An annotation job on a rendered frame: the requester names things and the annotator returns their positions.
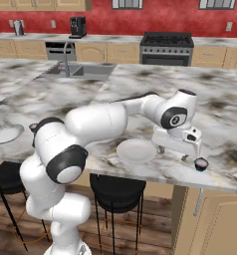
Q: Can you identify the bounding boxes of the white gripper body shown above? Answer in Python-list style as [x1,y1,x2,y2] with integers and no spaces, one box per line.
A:
[151,127,203,157]

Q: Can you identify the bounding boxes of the black coffee machine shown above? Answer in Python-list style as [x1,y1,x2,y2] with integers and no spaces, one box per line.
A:
[69,16,88,40]

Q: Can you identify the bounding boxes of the black bar stool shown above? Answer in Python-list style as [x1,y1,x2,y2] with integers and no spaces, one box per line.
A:
[89,172,147,255]
[0,158,51,252]

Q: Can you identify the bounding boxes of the window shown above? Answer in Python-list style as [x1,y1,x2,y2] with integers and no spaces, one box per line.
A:
[111,0,144,10]
[198,0,237,11]

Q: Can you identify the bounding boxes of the beige base cupboards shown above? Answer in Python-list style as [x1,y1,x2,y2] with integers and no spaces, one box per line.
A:
[0,39,48,61]
[75,42,140,65]
[191,45,237,70]

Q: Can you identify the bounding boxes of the grey sink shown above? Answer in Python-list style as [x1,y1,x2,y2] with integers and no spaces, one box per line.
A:
[40,62,118,81]

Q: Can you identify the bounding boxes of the silver kettle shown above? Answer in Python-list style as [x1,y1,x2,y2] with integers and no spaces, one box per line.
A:
[13,19,25,37]

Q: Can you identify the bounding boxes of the white round plate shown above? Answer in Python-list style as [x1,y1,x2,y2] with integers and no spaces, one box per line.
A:
[116,137,157,164]
[0,123,25,145]

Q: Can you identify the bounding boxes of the silver dishwasher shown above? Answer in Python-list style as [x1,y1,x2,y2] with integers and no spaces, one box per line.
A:
[45,41,78,62]

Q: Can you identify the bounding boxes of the black and silver stove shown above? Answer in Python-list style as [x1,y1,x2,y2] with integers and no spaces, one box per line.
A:
[139,31,195,67]

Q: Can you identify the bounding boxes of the silver tap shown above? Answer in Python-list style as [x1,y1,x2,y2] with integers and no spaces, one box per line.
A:
[62,41,77,78]

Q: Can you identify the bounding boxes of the beige island cupboard door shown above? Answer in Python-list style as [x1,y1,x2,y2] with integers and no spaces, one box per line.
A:
[188,193,237,255]

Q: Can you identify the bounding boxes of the silver cupboard handle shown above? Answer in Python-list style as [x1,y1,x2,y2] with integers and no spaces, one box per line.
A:
[193,187,204,217]

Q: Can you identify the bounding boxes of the beige wall cupboards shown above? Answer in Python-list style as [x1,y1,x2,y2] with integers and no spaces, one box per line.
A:
[0,0,93,12]

